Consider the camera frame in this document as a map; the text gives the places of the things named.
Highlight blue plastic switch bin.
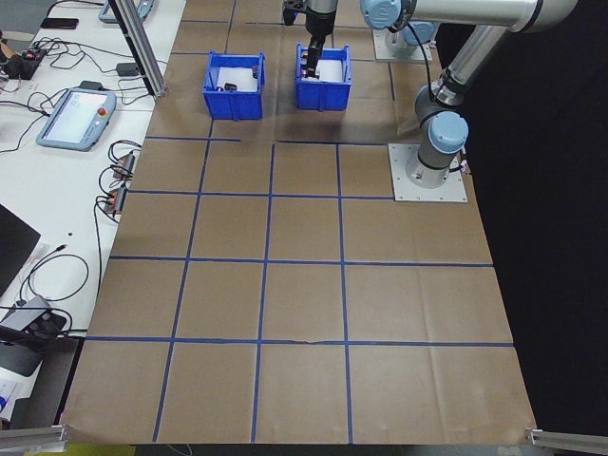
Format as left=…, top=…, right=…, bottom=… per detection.
left=294, top=42, right=352, bottom=111

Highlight blue plastic battery bin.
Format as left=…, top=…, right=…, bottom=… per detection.
left=202, top=49, right=266, bottom=121

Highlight white bin liner sheet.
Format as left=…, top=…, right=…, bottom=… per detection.
left=211, top=66, right=260, bottom=92
left=315, top=59, right=344, bottom=83

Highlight small orange black adapter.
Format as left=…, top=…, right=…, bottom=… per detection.
left=104, top=187, right=129, bottom=219
left=112, top=150, right=140, bottom=181

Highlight light blue teach pendant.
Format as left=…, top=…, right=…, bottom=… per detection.
left=35, top=86, right=119, bottom=153
left=97, top=0, right=158, bottom=25

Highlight black smartphone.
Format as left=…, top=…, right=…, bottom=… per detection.
left=40, top=16, right=80, bottom=30

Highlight black laptop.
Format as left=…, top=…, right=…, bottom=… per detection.
left=0, top=203, right=43, bottom=298

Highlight grey black docking hub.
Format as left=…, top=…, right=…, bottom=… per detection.
left=0, top=294, right=67, bottom=336

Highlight grey stand base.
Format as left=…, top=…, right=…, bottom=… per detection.
left=0, top=341, right=45, bottom=377

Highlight aluminium extrusion bar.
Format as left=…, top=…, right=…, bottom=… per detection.
left=524, top=427, right=608, bottom=450
left=0, top=424, right=73, bottom=446

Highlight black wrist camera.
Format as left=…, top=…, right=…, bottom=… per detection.
left=282, top=0, right=305, bottom=28

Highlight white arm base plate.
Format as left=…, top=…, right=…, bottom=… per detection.
left=373, top=28, right=434, bottom=62
left=388, top=143, right=469, bottom=203

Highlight aluminium profile post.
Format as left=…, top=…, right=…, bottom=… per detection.
left=107, top=0, right=168, bottom=100

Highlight black board with red wires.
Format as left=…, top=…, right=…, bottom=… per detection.
left=0, top=46, right=49, bottom=81

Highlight black frame cover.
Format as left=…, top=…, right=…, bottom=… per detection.
left=434, top=0, right=608, bottom=456

